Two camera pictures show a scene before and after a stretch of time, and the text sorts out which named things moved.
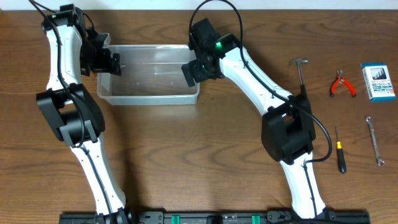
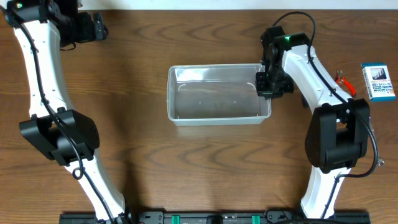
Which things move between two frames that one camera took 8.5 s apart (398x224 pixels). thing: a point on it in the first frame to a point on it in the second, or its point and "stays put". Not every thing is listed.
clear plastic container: x=152 y=74 to x=216 y=94
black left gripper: x=112 y=63 to x=97 y=26
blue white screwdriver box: x=378 y=81 stays put
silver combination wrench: x=380 y=162 stays put
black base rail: x=212 y=216 stays put
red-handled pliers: x=339 y=76 stays put
